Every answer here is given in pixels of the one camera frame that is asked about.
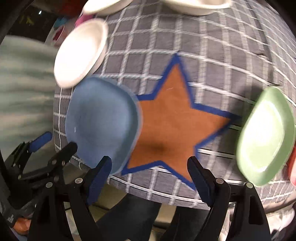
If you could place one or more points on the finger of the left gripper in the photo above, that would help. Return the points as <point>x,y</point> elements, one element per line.
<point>53,172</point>
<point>17,160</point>

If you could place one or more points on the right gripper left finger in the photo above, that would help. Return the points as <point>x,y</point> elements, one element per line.
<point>85,191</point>

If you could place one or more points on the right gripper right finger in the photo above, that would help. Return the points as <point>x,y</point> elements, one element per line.
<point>208,185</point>

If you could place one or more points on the blue square plate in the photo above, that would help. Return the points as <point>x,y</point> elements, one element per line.
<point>103,119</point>

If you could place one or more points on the green square plate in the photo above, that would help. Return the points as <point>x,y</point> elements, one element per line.
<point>267,138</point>

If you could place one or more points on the white round bowl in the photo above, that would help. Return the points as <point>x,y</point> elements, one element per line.
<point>81,53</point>

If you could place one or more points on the pink square plate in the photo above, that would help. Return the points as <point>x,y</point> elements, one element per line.
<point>291,166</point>

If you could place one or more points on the person's dark trouser legs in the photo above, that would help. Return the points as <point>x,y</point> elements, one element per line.
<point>133,217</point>

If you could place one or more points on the teal striped curtain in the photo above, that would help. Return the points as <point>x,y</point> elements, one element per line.
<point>27,91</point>

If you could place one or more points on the white round paint palette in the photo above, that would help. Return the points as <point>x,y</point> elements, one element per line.
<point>63,27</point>

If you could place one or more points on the white bowl top left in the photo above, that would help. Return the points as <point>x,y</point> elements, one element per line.
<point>104,7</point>

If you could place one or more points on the white bowl top centre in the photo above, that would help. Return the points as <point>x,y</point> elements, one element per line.
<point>197,8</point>

